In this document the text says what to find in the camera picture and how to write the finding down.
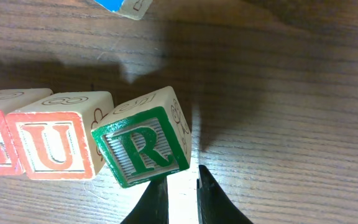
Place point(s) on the red U block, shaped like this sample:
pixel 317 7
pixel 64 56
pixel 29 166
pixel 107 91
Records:
pixel 53 137

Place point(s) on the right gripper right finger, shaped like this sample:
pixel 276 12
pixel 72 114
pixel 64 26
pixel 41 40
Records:
pixel 214 206

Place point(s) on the green R block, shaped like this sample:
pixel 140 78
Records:
pixel 145 138

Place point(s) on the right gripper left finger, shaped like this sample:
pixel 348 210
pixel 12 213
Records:
pixel 152 207

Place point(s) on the blue H block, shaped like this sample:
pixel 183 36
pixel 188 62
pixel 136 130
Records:
pixel 133 9

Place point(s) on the red E block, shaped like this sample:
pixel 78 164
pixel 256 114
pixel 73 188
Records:
pixel 11 100

